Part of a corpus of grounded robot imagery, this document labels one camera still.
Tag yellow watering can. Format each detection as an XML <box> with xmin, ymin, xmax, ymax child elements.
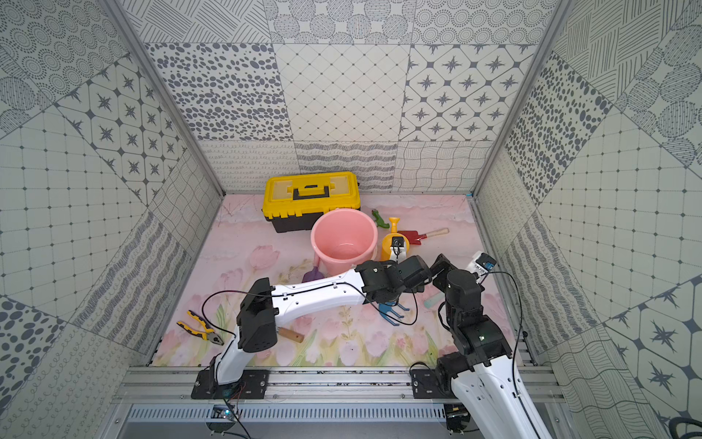
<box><xmin>380</xmin><ymin>217</ymin><xmax>410</xmax><ymax>263</ymax></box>

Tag yellow black toolbox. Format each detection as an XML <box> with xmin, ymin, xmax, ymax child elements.
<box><xmin>261</xmin><ymin>171</ymin><xmax>361</xmax><ymax>233</ymax></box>

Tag green toy tool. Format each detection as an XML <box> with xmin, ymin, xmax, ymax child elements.
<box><xmin>371</xmin><ymin>210</ymin><xmax>390</xmax><ymax>230</ymax></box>

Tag blue fork yellow handle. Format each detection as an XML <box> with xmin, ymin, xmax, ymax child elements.
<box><xmin>377</xmin><ymin>303</ymin><xmax>409</xmax><ymax>327</ymax></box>

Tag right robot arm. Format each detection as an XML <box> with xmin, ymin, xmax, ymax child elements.
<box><xmin>431</xmin><ymin>254</ymin><xmax>551</xmax><ymax>438</ymax></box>

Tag red shovel wooden handle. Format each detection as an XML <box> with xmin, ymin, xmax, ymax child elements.
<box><xmin>400</xmin><ymin>228</ymin><xmax>450</xmax><ymax>245</ymax></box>

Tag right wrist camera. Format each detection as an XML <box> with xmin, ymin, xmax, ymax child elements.
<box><xmin>466</xmin><ymin>252</ymin><xmax>497</xmax><ymax>284</ymax></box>

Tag green rake wooden handle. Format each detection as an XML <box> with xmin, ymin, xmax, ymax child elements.
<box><xmin>277</xmin><ymin>327</ymin><xmax>305</xmax><ymax>343</ymax></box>

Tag aluminium mounting rail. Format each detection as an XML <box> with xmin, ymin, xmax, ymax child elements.
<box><xmin>112</xmin><ymin>365</ymin><xmax>566</xmax><ymax>424</ymax></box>

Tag purple shovel pink handle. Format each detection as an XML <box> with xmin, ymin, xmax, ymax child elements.
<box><xmin>302</xmin><ymin>266</ymin><xmax>325</xmax><ymax>284</ymax></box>

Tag pink plastic bucket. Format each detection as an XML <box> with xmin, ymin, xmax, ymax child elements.
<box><xmin>311</xmin><ymin>209</ymin><xmax>378</xmax><ymax>276</ymax></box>

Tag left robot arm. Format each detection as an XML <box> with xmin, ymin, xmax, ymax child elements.
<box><xmin>210</xmin><ymin>256</ymin><xmax>434</xmax><ymax>388</ymax></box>

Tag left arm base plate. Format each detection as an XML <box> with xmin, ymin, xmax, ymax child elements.
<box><xmin>190</xmin><ymin>368</ymin><xmax>270</xmax><ymax>400</ymax></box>

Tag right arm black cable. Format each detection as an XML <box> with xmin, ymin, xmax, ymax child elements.
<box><xmin>484</xmin><ymin>270</ymin><xmax>525</xmax><ymax>396</ymax></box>

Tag yellow black pliers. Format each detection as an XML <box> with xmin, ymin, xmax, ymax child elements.
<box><xmin>177</xmin><ymin>310</ymin><xmax>224</xmax><ymax>346</ymax></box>

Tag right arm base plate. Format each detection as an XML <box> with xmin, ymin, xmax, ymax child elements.
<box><xmin>409</xmin><ymin>368</ymin><xmax>457</xmax><ymax>400</ymax></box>

